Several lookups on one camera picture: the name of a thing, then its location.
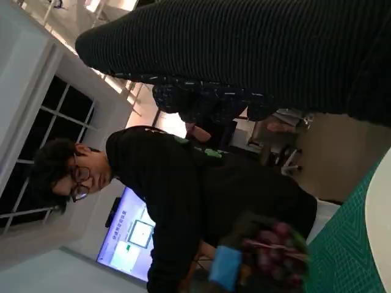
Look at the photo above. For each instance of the red toy grape bunch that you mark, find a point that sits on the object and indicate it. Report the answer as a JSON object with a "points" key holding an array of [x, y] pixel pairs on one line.
{"points": [[272, 253]]}

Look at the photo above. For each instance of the white plate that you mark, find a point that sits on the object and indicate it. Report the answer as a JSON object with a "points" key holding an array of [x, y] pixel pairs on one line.
{"points": [[380, 219]]}

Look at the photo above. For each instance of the person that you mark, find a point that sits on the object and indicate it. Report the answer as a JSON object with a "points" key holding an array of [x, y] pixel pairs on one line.
{"points": [[198, 189], [198, 132]]}

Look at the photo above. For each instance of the office chair base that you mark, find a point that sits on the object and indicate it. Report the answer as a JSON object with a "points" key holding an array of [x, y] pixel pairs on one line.
{"points": [[290, 158]]}

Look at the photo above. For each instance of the wooden table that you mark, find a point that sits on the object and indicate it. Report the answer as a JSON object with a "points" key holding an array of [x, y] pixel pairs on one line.
{"points": [[209, 250]]}

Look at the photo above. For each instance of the computer monitor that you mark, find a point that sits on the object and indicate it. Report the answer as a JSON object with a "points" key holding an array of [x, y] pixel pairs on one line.
{"points": [[131, 241]]}

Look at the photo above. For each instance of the green cutting mat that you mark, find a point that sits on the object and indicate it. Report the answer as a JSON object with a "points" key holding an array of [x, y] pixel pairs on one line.
{"points": [[342, 238]]}

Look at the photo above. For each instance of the dark window with white frame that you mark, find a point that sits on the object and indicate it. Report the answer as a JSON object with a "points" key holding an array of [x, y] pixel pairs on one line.
{"points": [[58, 122]]}

